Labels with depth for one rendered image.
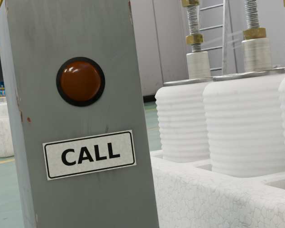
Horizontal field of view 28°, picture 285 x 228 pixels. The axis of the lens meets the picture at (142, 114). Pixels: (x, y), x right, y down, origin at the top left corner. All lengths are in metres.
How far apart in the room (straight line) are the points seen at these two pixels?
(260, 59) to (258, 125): 0.06
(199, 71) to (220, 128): 0.13
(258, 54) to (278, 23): 7.20
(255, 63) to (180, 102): 0.10
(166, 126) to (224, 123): 0.12
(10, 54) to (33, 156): 0.06
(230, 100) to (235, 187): 0.08
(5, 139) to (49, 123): 2.40
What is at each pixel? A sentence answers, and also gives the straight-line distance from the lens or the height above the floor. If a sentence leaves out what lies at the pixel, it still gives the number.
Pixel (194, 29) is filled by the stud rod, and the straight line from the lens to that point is 0.58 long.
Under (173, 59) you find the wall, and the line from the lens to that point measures 8.29.
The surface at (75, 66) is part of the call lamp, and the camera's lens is 0.31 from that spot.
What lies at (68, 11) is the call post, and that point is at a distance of 0.31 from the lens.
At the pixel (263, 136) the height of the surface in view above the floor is 0.21.
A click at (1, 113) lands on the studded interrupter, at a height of 0.20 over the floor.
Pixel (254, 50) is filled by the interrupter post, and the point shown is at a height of 0.27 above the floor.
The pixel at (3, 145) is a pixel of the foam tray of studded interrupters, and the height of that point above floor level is 0.06.
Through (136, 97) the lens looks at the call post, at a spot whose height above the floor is 0.25.
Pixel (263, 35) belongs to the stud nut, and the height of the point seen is 0.28.
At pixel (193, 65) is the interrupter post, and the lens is 0.57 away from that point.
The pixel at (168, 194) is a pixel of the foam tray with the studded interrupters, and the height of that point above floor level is 0.16.
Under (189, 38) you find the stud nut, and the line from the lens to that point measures 0.58.
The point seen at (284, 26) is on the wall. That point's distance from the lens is 7.62.
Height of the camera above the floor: 0.26
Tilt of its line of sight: 3 degrees down
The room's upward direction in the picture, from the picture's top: 7 degrees counter-clockwise
